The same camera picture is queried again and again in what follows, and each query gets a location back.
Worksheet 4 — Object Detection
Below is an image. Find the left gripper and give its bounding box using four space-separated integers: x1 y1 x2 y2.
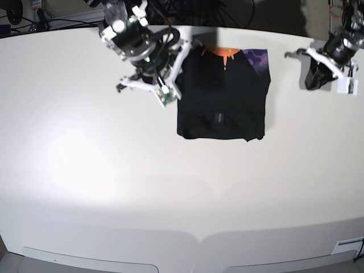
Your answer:
284 31 363 79

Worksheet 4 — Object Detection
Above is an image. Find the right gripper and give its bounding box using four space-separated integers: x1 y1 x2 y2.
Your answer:
99 24 199 93

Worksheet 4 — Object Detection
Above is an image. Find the black T-shirt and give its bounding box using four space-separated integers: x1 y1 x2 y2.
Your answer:
176 45 271 142

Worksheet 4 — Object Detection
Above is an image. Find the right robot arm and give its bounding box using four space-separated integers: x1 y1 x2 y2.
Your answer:
99 1 192 99

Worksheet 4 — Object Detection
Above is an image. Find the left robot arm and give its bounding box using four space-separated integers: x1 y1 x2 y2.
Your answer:
285 1 363 90

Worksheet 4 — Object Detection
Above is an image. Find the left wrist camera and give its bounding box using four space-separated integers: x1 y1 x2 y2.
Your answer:
337 77 358 96

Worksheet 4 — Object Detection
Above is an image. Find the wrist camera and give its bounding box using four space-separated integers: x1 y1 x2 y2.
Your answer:
155 82 182 107
337 77 358 96

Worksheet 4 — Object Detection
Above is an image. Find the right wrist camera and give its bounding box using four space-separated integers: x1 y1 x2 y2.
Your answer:
155 82 182 107

